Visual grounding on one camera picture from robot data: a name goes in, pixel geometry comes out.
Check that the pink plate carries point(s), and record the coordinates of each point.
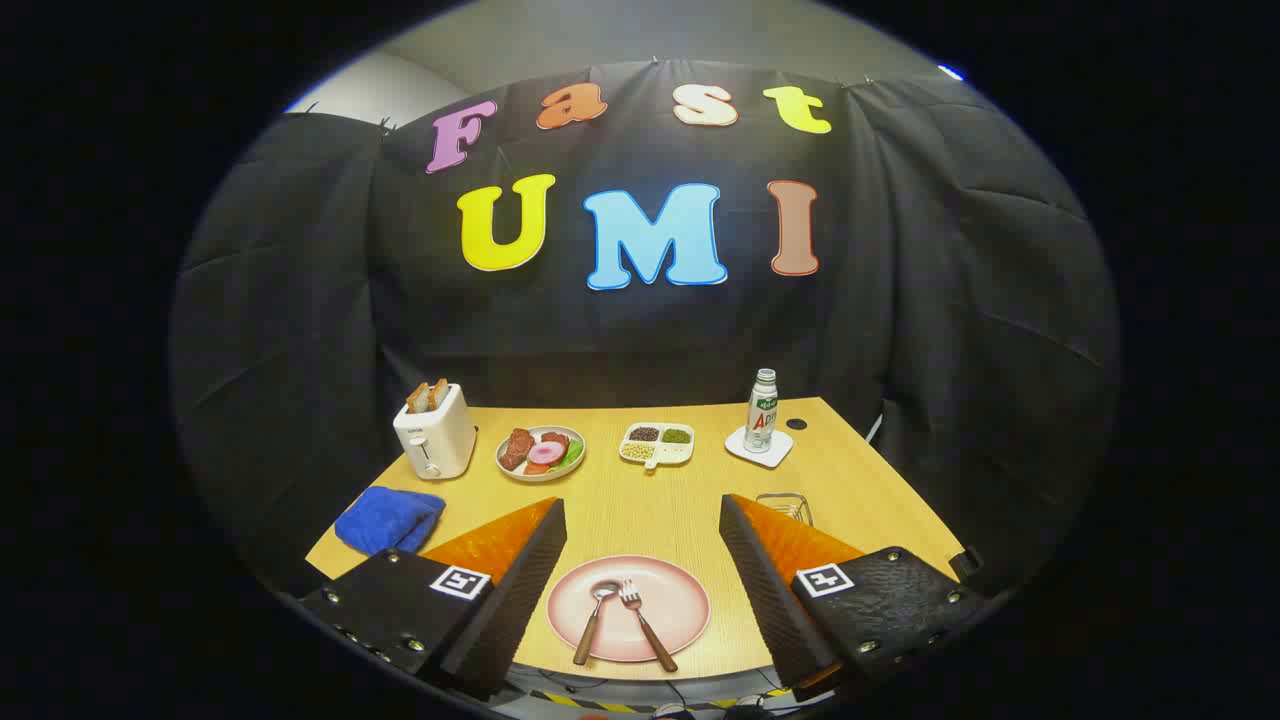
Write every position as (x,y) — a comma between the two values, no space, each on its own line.
(680,600)

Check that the black table edge bracket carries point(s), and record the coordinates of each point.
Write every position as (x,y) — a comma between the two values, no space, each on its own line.
(967,567)

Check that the pile of green beans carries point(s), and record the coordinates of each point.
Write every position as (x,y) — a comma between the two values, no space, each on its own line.
(676,436)

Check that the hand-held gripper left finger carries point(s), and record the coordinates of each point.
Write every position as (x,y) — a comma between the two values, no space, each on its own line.
(520,590)

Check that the white drink bottle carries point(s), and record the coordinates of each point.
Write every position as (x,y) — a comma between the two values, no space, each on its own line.
(761,415)

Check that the pile of yellow beans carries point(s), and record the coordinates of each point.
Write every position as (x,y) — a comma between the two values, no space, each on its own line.
(638,451)

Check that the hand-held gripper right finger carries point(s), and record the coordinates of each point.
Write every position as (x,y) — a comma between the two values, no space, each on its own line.
(765,590)

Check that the white square coaster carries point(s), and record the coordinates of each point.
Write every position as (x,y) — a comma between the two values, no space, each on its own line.
(740,447)

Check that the pink ham slice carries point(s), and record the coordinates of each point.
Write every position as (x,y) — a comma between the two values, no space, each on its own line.
(546,454)

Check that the small brown meat piece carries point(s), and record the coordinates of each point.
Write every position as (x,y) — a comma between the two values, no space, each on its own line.
(556,439)

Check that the yellow black striped tape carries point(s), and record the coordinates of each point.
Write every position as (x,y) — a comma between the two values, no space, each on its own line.
(560,698)

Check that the toast bread slice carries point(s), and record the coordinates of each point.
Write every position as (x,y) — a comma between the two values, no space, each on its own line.
(439,392)
(419,398)

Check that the white divided tray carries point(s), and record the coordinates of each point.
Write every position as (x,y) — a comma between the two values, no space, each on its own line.
(673,453)

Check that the green lettuce leaf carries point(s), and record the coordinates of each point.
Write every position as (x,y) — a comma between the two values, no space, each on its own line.
(574,455)

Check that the grey food plate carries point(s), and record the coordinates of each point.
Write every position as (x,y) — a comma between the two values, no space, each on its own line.
(515,474)

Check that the large brown meat piece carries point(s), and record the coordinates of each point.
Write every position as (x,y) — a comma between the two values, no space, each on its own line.
(517,448)

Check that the white toaster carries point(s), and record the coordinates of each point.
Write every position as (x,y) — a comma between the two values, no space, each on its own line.
(440,440)

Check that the pile of dark beans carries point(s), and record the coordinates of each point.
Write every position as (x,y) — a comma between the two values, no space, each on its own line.
(644,434)

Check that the blue folded cloth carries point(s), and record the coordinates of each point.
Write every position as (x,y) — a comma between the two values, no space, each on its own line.
(390,520)

